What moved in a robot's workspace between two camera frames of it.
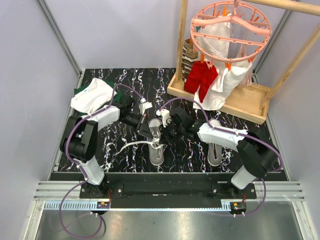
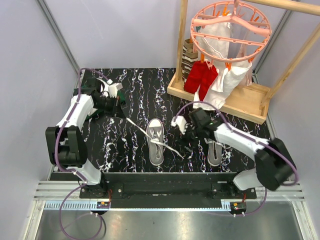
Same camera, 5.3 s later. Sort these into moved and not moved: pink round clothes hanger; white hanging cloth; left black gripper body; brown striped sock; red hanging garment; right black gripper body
Moved: right black gripper body; left black gripper body
Not moved: pink round clothes hanger; red hanging garment; brown striped sock; white hanging cloth
